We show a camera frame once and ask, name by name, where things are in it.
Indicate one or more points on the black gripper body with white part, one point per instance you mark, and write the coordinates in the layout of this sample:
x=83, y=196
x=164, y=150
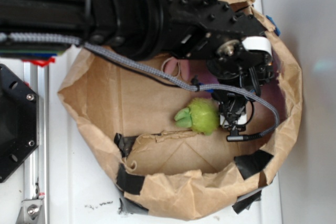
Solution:
x=244, y=64

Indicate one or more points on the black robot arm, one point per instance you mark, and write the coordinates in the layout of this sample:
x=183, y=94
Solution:
x=128, y=32

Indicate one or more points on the pink plush bunny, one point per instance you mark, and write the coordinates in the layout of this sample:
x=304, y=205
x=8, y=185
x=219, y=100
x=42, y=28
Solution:
x=188, y=69

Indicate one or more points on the green fuzzy plush toy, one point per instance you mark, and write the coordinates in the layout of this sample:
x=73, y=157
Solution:
x=201, y=116

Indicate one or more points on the brown paper bag bin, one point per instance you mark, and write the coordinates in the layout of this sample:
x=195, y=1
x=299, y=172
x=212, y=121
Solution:
x=127, y=121

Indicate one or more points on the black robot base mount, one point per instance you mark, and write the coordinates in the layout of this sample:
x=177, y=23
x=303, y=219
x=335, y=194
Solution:
x=18, y=122

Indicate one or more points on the aluminium extrusion rail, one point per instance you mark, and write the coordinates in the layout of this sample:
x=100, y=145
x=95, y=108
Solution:
x=35, y=206

